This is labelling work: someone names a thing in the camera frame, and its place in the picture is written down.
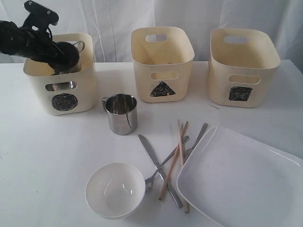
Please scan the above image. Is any white round bowl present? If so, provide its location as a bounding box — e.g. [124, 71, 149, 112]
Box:
[85, 163, 145, 219]

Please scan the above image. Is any steel mug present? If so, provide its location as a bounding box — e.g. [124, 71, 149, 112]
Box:
[102, 93, 138, 135]
[53, 41, 85, 74]

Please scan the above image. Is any white square plate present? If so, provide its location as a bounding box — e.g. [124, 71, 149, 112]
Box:
[177, 127, 303, 227]

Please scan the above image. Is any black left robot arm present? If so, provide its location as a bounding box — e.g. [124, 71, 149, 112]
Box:
[0, 21, 80, 71]

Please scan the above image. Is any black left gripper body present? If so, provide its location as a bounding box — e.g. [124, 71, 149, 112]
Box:
[29, 33, 80, 71]

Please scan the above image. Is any wooden chopstick long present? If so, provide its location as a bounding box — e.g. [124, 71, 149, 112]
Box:
[158, 121, 189, 201]

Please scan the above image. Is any cream bin with square mark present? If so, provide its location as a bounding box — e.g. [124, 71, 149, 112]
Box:
[208, 28, 281, 108]

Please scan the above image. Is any stainless steel bowl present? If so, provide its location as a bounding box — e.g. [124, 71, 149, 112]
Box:
[45, 81, 77, 91]

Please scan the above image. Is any cream bin with circle mark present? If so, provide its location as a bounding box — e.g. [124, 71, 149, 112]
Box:
[23, 33, 98, 115]

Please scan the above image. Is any steel spoon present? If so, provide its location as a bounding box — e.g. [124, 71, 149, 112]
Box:
[138, 134, 177, 192]

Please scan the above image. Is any cream bin with triangle mark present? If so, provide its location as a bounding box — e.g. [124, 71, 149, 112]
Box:
[131, 26, 195, 103]

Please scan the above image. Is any wooden chopstick thin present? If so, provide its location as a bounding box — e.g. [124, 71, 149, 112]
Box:
[178, 120, 190, 214]

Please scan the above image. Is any steel fork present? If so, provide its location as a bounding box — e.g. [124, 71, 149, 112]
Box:
[184, 122, 208, 162]

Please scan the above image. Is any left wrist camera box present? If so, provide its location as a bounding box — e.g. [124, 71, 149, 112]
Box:
[23, 0, 59, 31]

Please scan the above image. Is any steel table knife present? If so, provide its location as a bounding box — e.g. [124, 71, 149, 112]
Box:
[138, 134, 183, 208]

